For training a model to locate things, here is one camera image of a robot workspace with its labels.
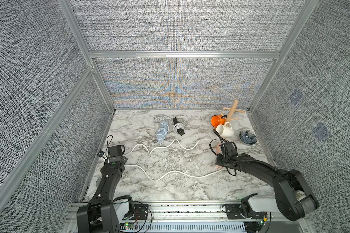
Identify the orange mug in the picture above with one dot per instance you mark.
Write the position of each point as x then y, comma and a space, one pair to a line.
217, 120

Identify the silver cylinder on table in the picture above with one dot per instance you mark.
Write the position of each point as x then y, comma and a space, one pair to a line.
98, 181

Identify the aluminium front rail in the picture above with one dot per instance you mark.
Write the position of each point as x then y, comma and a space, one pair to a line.
207, 217

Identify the pink power strip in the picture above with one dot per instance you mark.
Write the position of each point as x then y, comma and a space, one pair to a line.
219, 157

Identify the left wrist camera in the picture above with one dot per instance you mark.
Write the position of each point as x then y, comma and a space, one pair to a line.
101, 154

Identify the white mug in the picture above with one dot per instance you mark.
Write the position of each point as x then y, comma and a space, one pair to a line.
225, 130

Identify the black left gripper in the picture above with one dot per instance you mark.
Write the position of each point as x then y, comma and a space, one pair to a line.
115, 149

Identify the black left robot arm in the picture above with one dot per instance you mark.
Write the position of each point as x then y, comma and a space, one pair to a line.
104, 213

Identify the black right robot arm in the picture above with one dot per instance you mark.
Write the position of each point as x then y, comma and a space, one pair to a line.
293, 198

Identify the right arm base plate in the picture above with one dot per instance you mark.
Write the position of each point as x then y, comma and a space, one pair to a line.
241, 211

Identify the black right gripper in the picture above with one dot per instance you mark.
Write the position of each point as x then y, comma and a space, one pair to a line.
229, 147

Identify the wooden mug tree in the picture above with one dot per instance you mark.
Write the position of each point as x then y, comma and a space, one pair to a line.
232, 110

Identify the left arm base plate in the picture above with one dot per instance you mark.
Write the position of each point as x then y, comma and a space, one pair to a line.
140, 212

